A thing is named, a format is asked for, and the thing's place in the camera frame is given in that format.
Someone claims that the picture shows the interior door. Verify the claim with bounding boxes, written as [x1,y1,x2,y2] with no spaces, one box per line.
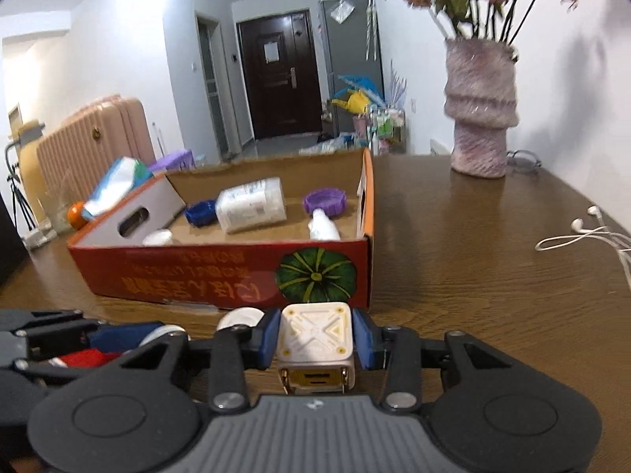
[196,15,230,158]

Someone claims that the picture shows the white storage rack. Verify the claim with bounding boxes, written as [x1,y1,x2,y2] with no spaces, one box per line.
[352,106,407,155]

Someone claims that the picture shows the pink ribbed suitcase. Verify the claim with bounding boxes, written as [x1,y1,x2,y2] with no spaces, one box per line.
[36,95,159,193]

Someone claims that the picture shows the white labelled bottle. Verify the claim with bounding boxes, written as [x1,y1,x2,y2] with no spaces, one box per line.
[215,177,287,235]

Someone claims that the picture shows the blue plastic frame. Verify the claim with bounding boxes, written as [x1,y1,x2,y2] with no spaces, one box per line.
[335,74,385,104]

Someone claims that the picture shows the yellow thermos bottle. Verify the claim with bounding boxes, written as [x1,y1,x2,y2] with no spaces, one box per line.
[15,119,47,222]

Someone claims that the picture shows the clear glass cup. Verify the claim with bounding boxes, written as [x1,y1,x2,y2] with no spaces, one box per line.
[47,172,75,235]

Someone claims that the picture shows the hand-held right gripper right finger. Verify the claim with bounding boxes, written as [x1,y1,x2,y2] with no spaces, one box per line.
[351,308,530,413]

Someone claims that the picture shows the yellow watering can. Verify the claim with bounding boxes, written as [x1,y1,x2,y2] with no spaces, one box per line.
[331,89,370,115]

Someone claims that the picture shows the clear plastic bag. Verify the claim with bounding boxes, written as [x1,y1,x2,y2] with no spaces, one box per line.
[329,0,356,24]

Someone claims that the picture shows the grey fridge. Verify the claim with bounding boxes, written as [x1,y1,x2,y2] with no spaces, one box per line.
[318,0,385,139]

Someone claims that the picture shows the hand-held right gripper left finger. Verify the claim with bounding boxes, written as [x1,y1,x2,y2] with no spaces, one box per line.
[106,308,284,415]

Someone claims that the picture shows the black tripod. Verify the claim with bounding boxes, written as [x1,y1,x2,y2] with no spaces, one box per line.
[5,140,35,230]

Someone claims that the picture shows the white coiled cable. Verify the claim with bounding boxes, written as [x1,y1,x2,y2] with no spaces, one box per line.
[22,227,57,250]

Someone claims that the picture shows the dark brown entrance door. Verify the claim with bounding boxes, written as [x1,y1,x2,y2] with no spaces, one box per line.
[235,9,321,141]

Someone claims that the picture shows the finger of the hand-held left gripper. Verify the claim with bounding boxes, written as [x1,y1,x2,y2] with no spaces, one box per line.
[12,359,116,389]
[0,309,163,353]

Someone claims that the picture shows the blue bottle cap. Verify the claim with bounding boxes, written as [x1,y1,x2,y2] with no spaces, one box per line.
[184,200,218,228]

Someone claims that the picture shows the orange fruit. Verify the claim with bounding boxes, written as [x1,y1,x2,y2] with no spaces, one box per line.
[67,201,90,230]

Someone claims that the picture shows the red cardboard box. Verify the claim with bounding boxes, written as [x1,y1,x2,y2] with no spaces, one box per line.
[67,147,375,312]

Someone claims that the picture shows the blue tissue pack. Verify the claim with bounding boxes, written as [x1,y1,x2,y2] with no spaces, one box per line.
[81,156,155,222]

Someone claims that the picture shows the white cube charger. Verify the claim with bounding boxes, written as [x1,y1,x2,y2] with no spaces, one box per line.
[276,302,357,396]

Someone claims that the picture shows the purple plastic stool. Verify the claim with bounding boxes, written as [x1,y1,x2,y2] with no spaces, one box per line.
[148,149,195,174]

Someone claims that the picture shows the purple dried grass bundle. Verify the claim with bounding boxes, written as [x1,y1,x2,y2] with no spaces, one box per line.
[389,61,409,106]

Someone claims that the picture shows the pink ceramic vase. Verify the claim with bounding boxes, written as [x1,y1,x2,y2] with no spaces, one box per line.
[444,38,521,178]

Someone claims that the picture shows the white wired earphones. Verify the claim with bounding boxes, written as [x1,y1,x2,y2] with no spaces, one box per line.
[536,205,631,287]

